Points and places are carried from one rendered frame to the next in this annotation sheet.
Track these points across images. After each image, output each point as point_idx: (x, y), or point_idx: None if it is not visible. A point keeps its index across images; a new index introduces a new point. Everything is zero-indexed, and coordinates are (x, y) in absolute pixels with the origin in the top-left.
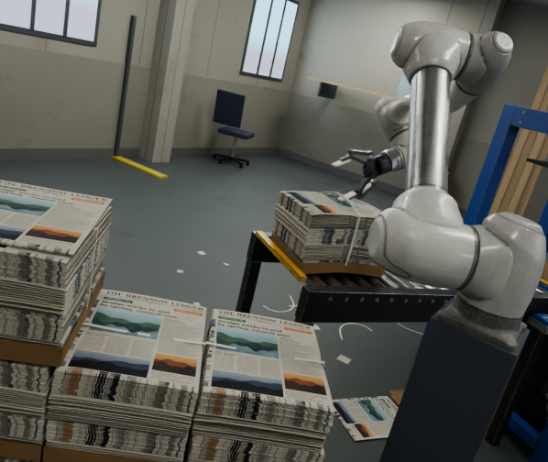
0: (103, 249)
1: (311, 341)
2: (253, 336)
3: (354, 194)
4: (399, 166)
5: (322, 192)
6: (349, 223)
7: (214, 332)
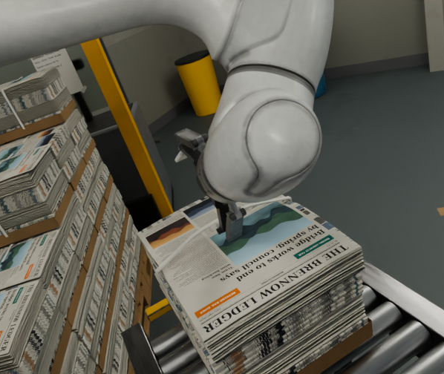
0: (30, 202)
1: None
2: None
3: (214, 225)
4: (210, 191)
5: (286, 197)
6: (161, 274)
7: None
